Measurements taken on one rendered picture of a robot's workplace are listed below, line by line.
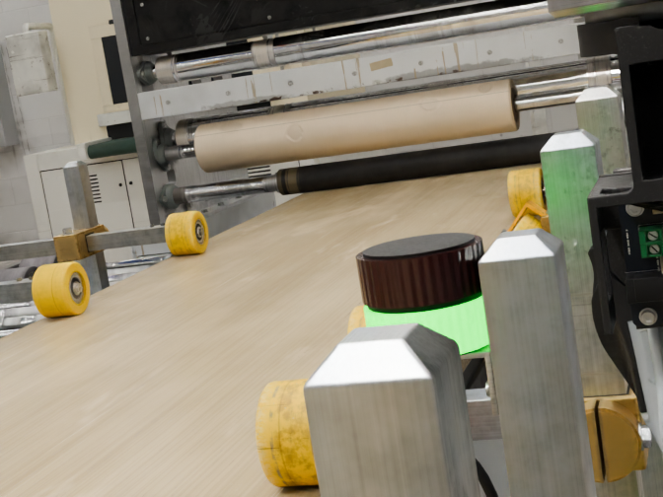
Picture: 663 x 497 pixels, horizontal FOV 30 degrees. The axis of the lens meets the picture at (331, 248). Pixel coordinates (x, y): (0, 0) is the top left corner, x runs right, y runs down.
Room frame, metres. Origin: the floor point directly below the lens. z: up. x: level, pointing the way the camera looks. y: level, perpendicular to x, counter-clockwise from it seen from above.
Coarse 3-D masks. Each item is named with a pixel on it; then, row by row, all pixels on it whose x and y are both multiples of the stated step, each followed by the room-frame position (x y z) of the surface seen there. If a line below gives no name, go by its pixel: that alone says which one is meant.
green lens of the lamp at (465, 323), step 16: (464, 304) 0.55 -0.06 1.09; (480, 304) 0.56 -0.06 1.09; (368, 320) 0.57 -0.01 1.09; (384, 320) 0.55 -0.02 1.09; (400, 320) 0.55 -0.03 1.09; (416, 320) 0.55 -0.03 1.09; (432, 320) 0.54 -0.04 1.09; (448, 320) 0.54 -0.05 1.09; (464, 320) 0.55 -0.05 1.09; (480, 320) 0.55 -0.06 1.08; (448, 336) 0.54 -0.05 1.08; (464, 336) 0.55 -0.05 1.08; (480, 336) 0.55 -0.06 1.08; (464, 352) 0.55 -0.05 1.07
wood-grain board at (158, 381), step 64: (384, 192) 2.80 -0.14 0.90; (448, 192) 2.61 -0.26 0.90; (192, 256) 2.25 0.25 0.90; (256, 256) 2.13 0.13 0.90; (320, 256) 2.01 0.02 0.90; (64, 320) 1.79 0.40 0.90; (128, 320) 1.71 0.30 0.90; (192, 320) 1.63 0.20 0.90; (256, 320) 1.56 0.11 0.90; (320, 320) 1.50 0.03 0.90; (0, 384) 1.43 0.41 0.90; (64, 384) 1.38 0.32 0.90; (128, 384) 1.32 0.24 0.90; (192, 384) 1.28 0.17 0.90; (256, 384) 1.23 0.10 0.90; (0, 448) 1.15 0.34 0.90; (64, 448) 1.11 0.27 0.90; (128, 448) 1.08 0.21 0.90; (192, 448) 1.04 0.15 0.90; (256, 448) 1.02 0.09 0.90
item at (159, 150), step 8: (144, 64) 3.18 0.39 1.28; (152, 64) 3.19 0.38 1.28; (136, 72) 3.15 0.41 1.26; (144, 72) 3.16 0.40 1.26; (144, 80) 3.17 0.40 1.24; (152, 80) 3.18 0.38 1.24; (160, 128) 3.22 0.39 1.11; (168, 128) 3.24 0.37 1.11; (160, 136) 3.22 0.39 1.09; (168, 136) 3.22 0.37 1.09; (152, 144) 3.17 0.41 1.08; (160, 144) 3.18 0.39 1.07; (168, 144) 3.22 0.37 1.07; (160, 152) 3.16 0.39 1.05; (160, 160) 3.16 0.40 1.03; (168, 168) 3.20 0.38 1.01; (168, 184) 3.19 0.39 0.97; (168, 192) 3.17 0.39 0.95; (160, 200) 3.15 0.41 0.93; (168, 200) 3.17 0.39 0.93; (168, 208) 3.18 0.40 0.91
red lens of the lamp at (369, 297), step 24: (480, 240) 0.57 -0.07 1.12; (360, 264) 0.56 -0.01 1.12; (384, 264) 0.55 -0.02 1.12; (408, 264) 0.55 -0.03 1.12; (432, 264) 0.54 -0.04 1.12; (456, 264) 0.55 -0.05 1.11; (360, 288) 0.57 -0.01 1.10; (384, 288) 0.55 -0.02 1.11; (408, 288) 0.55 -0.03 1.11; (432, 288) 0.54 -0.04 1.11; (456, 288) 0.55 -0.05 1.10; (480, 288) 0.56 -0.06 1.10
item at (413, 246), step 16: (400, 240) 0.60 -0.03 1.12; (416, 240) 0.59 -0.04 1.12; (432, 240) 0.58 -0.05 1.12; (448, 240) 0.57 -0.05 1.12; (464, 240) 0.56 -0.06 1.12; (368, 256) 0.56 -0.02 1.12; (384, 256) 0.55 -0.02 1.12; (400, 256) 0.55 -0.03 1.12; (416, 256) 0.55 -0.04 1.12; (448, 304) 0.55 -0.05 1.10; (480, 352) 0.55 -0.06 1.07; (496, 400) 0.55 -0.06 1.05; (480, 464) 0.57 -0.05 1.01; (480, 480) 0.57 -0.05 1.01; (496, 496) 0.56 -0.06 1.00
